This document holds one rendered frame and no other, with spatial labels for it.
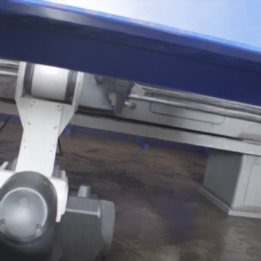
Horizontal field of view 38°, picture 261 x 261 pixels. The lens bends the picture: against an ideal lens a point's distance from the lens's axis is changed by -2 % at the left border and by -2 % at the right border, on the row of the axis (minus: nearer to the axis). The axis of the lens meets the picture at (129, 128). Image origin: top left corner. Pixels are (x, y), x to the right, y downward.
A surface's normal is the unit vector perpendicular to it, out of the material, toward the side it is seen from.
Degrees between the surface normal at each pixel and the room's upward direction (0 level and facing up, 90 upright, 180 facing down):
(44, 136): 60
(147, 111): 90
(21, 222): 80
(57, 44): 90
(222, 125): 90
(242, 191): 90
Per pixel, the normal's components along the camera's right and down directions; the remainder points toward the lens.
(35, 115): 0.23, -0.40
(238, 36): 0.16, 0.10
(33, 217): 0.36, -0.11
